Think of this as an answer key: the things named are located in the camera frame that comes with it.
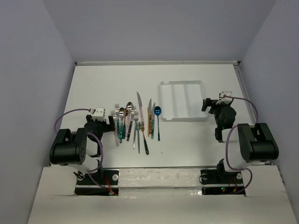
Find pink handled fork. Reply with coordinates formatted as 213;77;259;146
111;111;119;147

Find gold fork green handle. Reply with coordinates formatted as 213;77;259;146
140;121;149;155

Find orange handled knife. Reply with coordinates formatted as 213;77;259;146
148;99;152;136

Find blue metallic spoon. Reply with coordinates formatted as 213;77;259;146
154;106;162;141

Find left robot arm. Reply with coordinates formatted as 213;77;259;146
50;115;115;184

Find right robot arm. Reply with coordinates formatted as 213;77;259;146
201;94;279;183

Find all silver fork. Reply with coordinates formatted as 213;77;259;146
133;110;139;149

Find white compartment tray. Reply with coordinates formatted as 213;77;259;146
159;80;208;122

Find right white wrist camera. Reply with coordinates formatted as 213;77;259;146
217;91;233;105

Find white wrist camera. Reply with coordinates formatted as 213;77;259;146
91;107;106;122
217;91;233;105

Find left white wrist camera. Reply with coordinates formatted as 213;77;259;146
91;107;106;122

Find teal handled spoon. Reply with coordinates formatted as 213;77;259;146
119;107;126;142

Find pink handled spoon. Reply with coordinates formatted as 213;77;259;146
124;101;133;138

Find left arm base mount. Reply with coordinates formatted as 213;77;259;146
74;169;119;196

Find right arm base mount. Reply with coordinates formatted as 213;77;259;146
199;169;246;196

